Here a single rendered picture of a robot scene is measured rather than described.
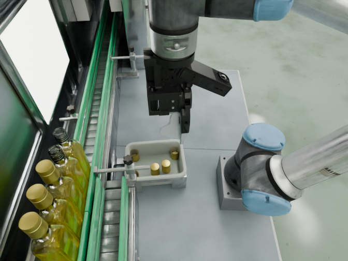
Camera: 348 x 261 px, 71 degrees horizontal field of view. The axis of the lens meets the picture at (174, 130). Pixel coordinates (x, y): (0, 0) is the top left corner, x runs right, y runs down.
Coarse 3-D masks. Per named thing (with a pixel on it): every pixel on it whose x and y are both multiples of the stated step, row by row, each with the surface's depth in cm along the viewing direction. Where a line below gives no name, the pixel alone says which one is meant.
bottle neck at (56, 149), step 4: (52, 148) 57; (56, 148) 58; (60, 148) 57; (48, 152) 56; (52, 152) 58; (56, 152) 56; (60, 152) 57; (52, 156) 56; (56, 156) 57; (60, 156) 57; (64, 156) 59; (52, 160) 58; (56, 160) 58; (60, 160) 58; (64, 160) 59; (56, 164) 59; (60, 164) 59; (64, 164) 60
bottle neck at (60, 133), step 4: (56, 128) 61; (60, 128) 61; (56, 132) 61; (60, 132) 62; (64, 132) 61; (56, 136) 60; (60, 136) 60; (64, 136) 61; (56, 140) 61; (60, 140) 61; (64, 140) 62; (68, 140) 63; (60, 144) 62; (64, 144) 62; (68, 144) 63
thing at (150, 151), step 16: (128, 144) 96; (144, 144) 97; (160, 144) 98; (176, 144) 99; (144, 160) 100; (160, 160) 100; (176, 160) 100; (144, 176) 95; (160, 176) 87; (176, 176) 87
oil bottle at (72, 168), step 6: (66, 156) 62; (72, 156) 63; (72, 162) 61; (78, 162) 65; (60, 168) 59; (66, 168) 60; (72, 168) 61; (78, 168) 64; (60, 174) 60; (66, 174) 60; (72, 174) 61; (78, 174) 64; (78, 180) 64; (84, 180) 69; (78, 186) 64; (84, 186) 68; (84, 192) 68; (84, 198) 69
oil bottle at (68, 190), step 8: (64, 176) 58; (64, 184) 57; (72, 184) 59; (56, 192) 55; (64, 192) 56; (72, 192) 59; (80, 192) 65; (72, 200) 59; (80, 200) 64; (80, 208) 64; (80, 216) 65
